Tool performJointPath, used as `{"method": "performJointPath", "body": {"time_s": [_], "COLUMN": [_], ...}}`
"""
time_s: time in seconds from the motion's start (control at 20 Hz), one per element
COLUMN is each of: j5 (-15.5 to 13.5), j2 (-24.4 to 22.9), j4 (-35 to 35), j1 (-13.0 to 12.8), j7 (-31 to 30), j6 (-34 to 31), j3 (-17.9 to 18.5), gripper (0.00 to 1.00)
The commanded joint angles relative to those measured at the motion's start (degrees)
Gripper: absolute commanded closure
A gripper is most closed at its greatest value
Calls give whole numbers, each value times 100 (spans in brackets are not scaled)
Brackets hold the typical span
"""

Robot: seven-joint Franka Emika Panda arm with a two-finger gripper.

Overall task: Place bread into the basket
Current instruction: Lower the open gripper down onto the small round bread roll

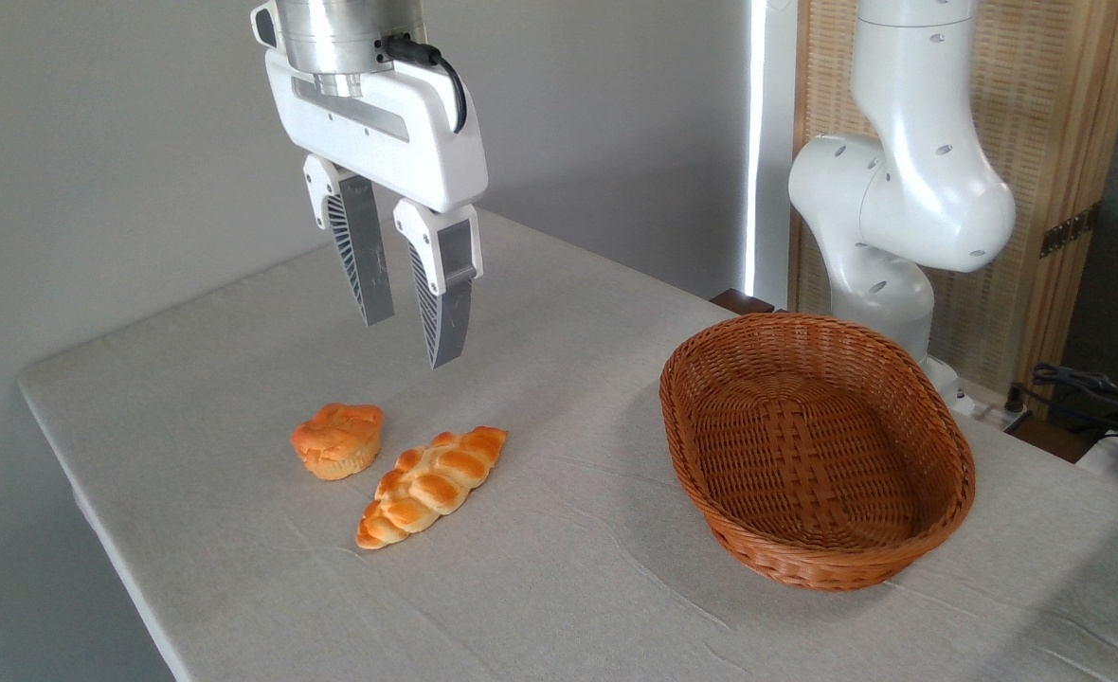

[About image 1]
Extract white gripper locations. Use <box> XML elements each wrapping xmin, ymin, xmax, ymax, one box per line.
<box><xmin>264</xmin><ymin>45</ymin><xmax>490</xmax><ymax>370</ymax></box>

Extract round orange muffin bread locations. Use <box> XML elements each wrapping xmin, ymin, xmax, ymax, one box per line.
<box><xmin>291</xmin><ymin>403</ymin><xmax>385</xmax><ymax>481</ymax></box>

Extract long braided bread loaf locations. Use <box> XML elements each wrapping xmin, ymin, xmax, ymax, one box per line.
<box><xmin>356</xmin><ymin>425</ymin><xmax>509</xmax><ymax>551</ymax></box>

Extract brown oval wicker basket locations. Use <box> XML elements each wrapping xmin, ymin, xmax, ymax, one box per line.
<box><xmin>658</xmin><ymin>312</ymin><xmax>977</xmax><ymax>593</ymax></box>

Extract light grey tablecloth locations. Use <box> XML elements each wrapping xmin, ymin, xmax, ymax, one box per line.
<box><xmin>17</xmin><ymin>199</ymin><xmax>1118</xmax><ymax>682</ymax></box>

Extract dark brown wooden furniture piece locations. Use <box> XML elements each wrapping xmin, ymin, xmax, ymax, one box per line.
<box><xmin>710</xmin><ymin>288</ymin><xmax>777</xmax><ymax>315</ymax></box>

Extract black metal screen hinge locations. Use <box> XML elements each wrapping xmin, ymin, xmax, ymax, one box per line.
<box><xmin>1039</xmin><ymin>203</ymin><xmax>1103</xmax><ymax>260</ymax></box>

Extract wooden bamboo folding screen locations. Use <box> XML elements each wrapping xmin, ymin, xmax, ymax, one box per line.
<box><xmin>791</xmin><ymin>0</ymin><xmax>1118</xmax><ymax>394</ymax></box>

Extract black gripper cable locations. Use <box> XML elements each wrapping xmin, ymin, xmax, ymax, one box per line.
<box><xmin>381</xmin><ymin>36</ymin><xmax>469</xmax><ymax>135</ymax></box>

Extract white vertical frame strip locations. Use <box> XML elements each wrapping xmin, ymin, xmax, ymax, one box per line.
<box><xmin>745</xmin><ymin>0</ymin><xmax>799</xmax><ymax>310</ymax></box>

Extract bundle of black cables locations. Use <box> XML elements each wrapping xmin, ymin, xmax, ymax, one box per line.
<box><xmin>1004</xmin><ymin>362</ymin><xmax>1118</xmax><ymax>448</ymax></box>

